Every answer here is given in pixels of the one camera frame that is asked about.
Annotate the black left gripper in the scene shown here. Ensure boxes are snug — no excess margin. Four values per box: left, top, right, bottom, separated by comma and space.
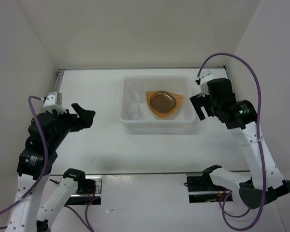
49, 102, 96, 147

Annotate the orange woven triangular plate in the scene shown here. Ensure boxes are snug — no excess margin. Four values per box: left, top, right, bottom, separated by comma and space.
145, 90, 184, 119

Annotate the clear glass dish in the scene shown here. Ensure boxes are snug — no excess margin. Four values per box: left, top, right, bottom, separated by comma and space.
149, 91, 176, 113

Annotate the clear plastic cup front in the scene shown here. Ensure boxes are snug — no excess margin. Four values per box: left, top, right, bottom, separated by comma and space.
124, 102, 141, 120

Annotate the clear plastic cup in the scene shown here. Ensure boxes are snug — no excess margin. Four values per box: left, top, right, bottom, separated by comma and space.
124, 102, 141, 120
129, 83, 143, 103

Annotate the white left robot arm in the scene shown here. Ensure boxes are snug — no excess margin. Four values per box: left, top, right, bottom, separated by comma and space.
6, 103, 96, 232

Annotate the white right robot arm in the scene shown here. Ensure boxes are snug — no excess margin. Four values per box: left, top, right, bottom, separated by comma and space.
190, 75, 290, 209

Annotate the translucent white plastic bin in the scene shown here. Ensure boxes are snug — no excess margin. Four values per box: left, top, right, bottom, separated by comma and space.
118, 75, 196, 133

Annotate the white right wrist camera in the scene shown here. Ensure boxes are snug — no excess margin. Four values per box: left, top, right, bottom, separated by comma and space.
196, 71, 215, 97

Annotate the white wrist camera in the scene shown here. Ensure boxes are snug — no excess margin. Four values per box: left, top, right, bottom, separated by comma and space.
41, 91, 68, 116
196, 71, 215, 97

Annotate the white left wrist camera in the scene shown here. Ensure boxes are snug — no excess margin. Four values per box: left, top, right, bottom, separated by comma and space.
41, 91, 68, 116

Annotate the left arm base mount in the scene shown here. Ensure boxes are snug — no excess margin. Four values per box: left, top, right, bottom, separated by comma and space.
66, 178, 102, 205

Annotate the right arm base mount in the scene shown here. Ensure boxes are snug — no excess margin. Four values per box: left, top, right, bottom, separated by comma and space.
184, 173, 229, 203

